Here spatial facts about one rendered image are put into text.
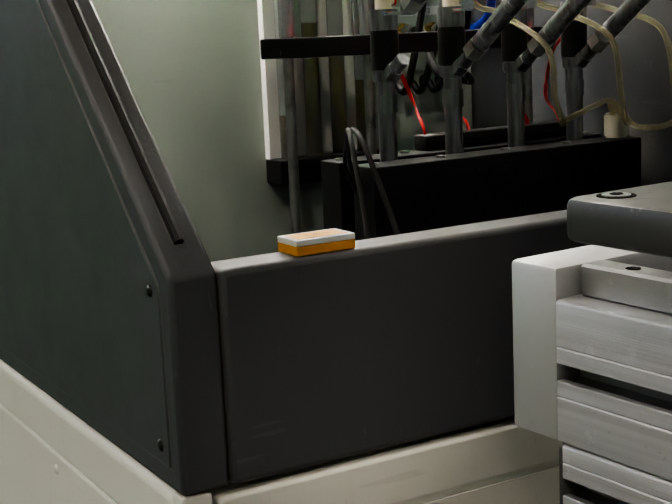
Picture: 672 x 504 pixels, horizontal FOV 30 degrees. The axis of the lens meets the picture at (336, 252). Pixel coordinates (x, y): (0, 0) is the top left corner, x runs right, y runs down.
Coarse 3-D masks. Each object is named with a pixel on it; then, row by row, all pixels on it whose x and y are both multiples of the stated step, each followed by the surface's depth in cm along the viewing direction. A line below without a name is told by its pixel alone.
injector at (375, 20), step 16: (384, 16) 120; (384, 32) 121; (384, 48) 121; (384, 64) 121; (400, 64) 119; (384, 80) 121; (384, 96) 122; (384, 112) 122; (384, 128) 123; (384, 144) 123; (384, 160) 123
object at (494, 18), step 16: (368, 0) 138; (512, 0) 116; (368, 16) 138; (496, 16) 118; (512, 16) 117; (368, 32) 139; (480, 32) 120; (496, 32) 119; (464, 48) 123; (480, 48) 121
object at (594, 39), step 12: (636, 0) 124; (648, 0) 124; (528, 12) 139; (624, 12) 126; (636, 12) 125; (528, 24) 140; (612, 24) 127; (624, 24) 127; (600, 36) 129; (600, 48) 130
